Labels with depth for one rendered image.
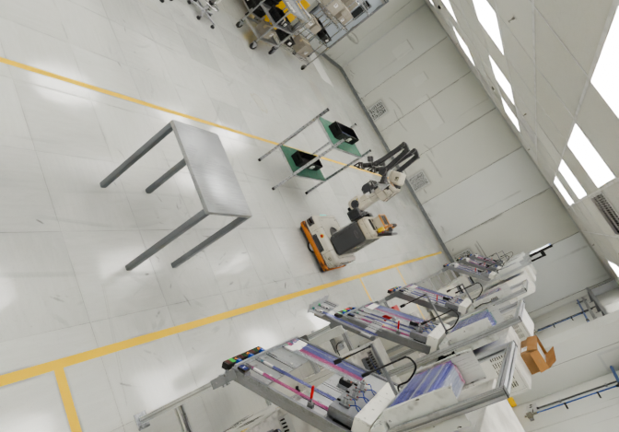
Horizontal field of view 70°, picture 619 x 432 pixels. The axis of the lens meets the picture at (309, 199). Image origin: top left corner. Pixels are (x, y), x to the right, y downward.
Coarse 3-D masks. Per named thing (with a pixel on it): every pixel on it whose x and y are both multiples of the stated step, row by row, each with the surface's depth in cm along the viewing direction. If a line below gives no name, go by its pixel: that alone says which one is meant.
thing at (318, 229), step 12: (312, 216) 533; (324, 216) 554; (312, 228) 532; (324, 228) 533; (336, 228) 565; (312, 240) 531; (324, 240) 524; (324, 252) 523; (324, 264) 523; (336, 264) 520
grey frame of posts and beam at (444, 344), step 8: (512, 304) 363; (504, 312) 365; (512, 320) 295; (520, 320) 293; (328, 328) 356; (504, 328) 298; (312, 336) 362; (472, 336) 307; (480, 336) 304; (440, 344) 317; (448, 344) 314; (456, 344) 311; (464, 344) 308; (408, 352) 401; (432, 352) 321; (448, 352) 313; (392, 360) 406; (416, 360) 323; (424, 360) 321; (400, 368) 328; (408, 368) 325
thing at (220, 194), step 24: (144, 144) 301; (192, 144) 293; (216, 144) 320; (120, 168) 310; (192, 168) 278; (216, 168) 302; (216, 192) 286; (240, 192) 311; (240, 216) 298; (168, 240) 282
